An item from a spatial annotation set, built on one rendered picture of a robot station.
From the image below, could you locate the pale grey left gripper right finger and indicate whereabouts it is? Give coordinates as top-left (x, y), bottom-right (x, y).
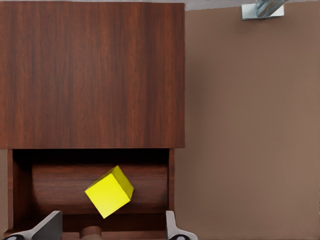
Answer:
top-left (165, 210), bottom-right (199, 240)

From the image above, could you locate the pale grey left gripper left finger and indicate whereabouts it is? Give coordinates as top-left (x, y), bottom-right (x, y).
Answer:
top-left (1, 210), bottom-right (63, 240)

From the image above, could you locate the dark wooden drawer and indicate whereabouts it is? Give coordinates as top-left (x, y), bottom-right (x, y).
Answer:
top-left (3, 148), bottom-right (176, 240)

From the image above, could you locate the yellow cube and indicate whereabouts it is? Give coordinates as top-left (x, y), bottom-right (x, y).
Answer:
top-left (84, 165), bottom-right (135, 220)

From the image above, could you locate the dark wooden cabinet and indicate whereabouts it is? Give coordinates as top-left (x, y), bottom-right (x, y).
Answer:
top-left (0, 2), bottom-right (186, 150)

